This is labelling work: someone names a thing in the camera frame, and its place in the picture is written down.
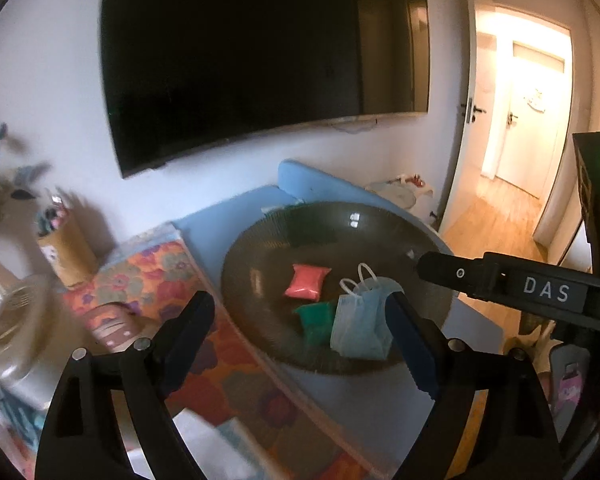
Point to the white tissue pack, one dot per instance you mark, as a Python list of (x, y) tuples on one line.
[(227, 451)]

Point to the gold lidded canister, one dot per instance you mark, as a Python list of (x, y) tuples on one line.
[(37, 336)]

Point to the light blue paper bag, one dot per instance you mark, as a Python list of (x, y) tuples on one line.
[(360, 329)]

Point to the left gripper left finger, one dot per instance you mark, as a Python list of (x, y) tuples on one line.
[(81, 438)]

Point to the wall mounted television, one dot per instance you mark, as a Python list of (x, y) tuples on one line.
[(183, 75)]

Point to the pink bean bag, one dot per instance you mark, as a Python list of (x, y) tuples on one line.
[(307, 282)]

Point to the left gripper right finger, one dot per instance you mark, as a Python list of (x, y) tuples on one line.
[(516, 438)]

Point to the teal green bean bag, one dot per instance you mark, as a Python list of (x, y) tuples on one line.
[(317, 321)]

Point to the white door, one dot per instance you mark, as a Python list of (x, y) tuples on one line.
[(516, 119)]

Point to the blue table mat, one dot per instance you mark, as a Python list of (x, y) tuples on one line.
[(374, 417)]

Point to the cardboard pen holder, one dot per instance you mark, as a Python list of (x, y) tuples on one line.
[(63, 243)]

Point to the dark round tray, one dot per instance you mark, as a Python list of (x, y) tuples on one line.
[(337, 236)]

